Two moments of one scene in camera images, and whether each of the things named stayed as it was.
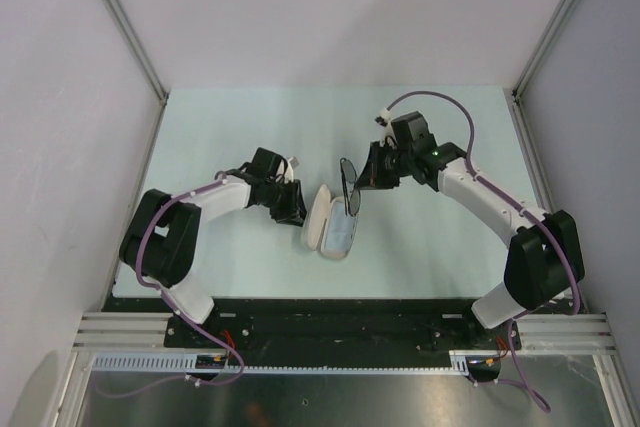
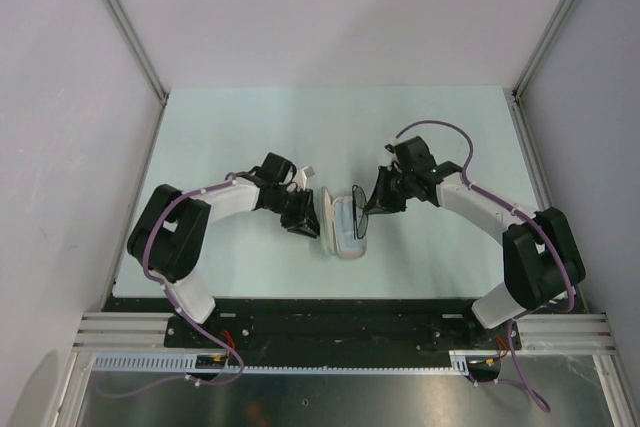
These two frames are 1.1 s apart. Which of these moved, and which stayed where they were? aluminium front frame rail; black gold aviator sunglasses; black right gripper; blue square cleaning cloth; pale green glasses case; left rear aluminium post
Moved: blue square cleaning cloth; black right gripper; black gold aviator sunglasses; pale green glasses case
Stayed: aluminium front frame rail; left rear aluminium post
